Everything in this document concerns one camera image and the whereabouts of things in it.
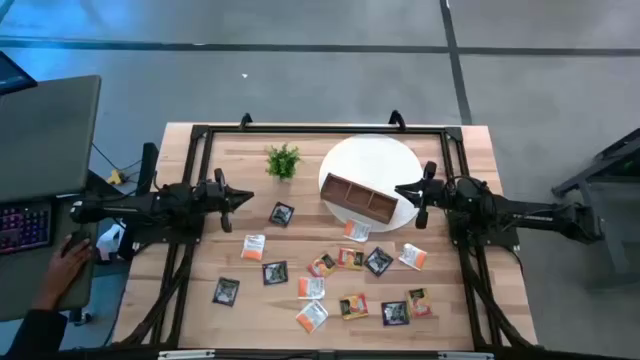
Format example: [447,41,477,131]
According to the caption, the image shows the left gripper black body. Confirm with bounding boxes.
[197,167,235,235]

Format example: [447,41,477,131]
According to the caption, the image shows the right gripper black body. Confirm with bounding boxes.
[416,160,449,230]

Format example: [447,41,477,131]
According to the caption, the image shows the black tea bag packet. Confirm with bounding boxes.
[268,201,296,229]
[211,276,241,308]
[261,260,290,287]
[363,246,395,278]

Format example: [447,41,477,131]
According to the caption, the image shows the white orange tea bag packet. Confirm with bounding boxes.
[297,276,327,301]
[397,242,429,272]
[295,299,330,335]
[342,218,373,244]
[240,233,267,263]

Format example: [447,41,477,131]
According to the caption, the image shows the yellow red tea bag packet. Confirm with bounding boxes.
[338,292,370,321]
[337,247,366,272]
[404,287,434,320]
[306,252,338,279]

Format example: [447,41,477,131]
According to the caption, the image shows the black purple-edged tea packet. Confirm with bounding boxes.
[380,300,411,328]

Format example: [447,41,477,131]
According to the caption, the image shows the person's forearm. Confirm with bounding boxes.
[0,308,69,360]

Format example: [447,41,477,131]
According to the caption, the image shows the round white mat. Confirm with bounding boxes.
[318,133,425,234]

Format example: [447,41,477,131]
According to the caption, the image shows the small green potted plant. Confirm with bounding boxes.
[264,143,303,182]

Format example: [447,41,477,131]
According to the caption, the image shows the three-compartment wooden box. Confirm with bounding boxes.
[319,172,400,225]

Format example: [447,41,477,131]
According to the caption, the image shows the white crumpled bag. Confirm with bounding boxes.
[96,223,126,264]

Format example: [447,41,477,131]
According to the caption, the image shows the person's hand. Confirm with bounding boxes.
[32,235,96,312]

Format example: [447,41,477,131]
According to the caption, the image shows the grey desk top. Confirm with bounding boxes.
[0,74,103,204]

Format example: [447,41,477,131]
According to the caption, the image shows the backlit black keyboard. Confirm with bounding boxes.
[0,201,55,257]

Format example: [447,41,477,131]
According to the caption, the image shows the dark metal cart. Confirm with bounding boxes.
[551,127,640,291]

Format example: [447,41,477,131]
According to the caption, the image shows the grey keyboard tray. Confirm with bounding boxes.
[0,192,103,324]

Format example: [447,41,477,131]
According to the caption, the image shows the computer monitor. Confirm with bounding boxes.
[0,49,39,97]

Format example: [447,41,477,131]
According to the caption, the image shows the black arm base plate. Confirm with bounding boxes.
[448,209,521,251]
[132,219,204,246]

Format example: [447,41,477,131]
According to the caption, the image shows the black desk post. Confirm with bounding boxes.
[135,142,160,197]

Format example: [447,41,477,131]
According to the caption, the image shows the black floor cable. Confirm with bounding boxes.
[91,143,144,184]

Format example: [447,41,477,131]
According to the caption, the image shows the white metal bracket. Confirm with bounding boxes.
[438,351,495,360]
[158,349,216,360]

